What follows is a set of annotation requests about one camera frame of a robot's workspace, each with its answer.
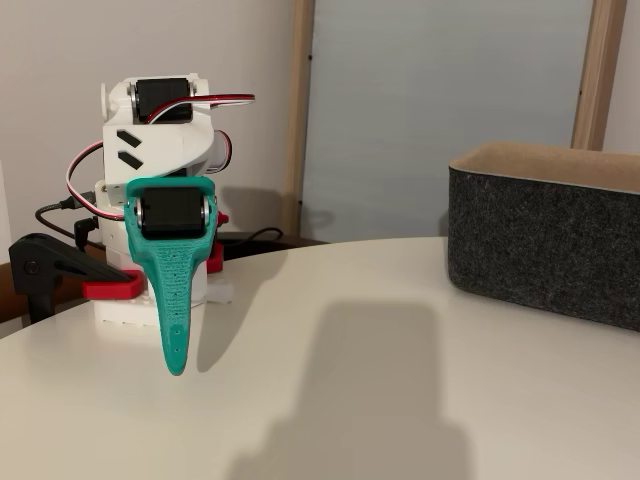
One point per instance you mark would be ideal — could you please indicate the dark grey felt basket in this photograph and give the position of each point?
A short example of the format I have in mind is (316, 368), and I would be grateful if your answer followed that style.
(540, 240)

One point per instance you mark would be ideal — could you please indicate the black clamp with red knob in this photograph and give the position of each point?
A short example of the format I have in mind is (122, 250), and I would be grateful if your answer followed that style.
(216, 260)

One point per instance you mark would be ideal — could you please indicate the black clamp with red pad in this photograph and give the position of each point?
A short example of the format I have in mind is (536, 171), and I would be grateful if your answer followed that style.
(45, 260)

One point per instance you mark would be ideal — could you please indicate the pale frosted panel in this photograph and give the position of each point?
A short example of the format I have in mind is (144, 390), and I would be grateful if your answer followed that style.
(440, 100)

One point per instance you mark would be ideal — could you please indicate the teal gripper black servo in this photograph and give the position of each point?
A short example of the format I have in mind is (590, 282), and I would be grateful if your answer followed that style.
(170, 212)

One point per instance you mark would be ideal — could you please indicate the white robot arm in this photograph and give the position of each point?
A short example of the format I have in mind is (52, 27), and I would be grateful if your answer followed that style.
(160, 145)

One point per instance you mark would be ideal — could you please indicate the light wooden post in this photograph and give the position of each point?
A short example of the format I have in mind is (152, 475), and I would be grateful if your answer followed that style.
(597, 75)
(297, 125)

